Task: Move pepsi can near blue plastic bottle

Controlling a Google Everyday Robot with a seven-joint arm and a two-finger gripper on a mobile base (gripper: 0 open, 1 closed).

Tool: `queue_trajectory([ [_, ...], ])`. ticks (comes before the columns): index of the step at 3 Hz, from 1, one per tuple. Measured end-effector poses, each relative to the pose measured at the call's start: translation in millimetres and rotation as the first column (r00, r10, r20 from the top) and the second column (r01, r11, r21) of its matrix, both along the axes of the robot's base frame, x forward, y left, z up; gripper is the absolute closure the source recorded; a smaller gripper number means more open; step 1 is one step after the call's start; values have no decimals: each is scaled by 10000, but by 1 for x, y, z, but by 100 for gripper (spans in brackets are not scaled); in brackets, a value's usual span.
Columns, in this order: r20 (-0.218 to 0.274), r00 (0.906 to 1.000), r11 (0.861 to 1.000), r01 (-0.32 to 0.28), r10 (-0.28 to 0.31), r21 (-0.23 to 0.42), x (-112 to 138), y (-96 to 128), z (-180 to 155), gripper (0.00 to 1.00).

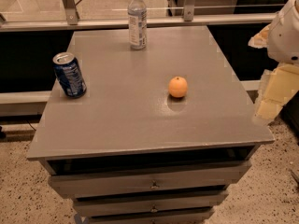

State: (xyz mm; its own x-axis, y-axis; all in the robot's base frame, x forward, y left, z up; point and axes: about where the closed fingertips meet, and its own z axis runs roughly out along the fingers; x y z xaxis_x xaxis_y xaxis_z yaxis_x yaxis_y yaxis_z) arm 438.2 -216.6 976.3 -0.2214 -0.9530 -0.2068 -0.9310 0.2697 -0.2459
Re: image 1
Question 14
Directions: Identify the clear plastic water bottle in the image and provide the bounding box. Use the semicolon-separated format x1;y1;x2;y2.
128;0;147;49

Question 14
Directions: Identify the bottom grey drawer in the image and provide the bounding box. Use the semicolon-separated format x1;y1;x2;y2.
89;207;214;224

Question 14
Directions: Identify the orange fruit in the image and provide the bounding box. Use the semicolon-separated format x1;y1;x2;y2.
168;77;188;98

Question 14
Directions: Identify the blue pepsi can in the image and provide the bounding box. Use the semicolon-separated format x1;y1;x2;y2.
52;52;87;98

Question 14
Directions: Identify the grey drawer cabinet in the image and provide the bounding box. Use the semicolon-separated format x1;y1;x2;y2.
26;25;276;224

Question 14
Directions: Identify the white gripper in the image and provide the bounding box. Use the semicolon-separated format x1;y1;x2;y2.
248;0;299;121

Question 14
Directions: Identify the top grey drawer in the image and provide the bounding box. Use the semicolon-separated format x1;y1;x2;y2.
50;161;251;198

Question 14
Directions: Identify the aluminium frame rail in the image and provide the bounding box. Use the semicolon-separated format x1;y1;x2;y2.
0;0;287;32

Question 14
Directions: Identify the grey drawer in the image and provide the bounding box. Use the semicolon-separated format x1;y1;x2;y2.
50;161;251;198
74;190;228;217
89;207;214;224

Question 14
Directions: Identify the middle grey drawer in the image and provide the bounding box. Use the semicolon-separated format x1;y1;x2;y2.
74;190;228;217

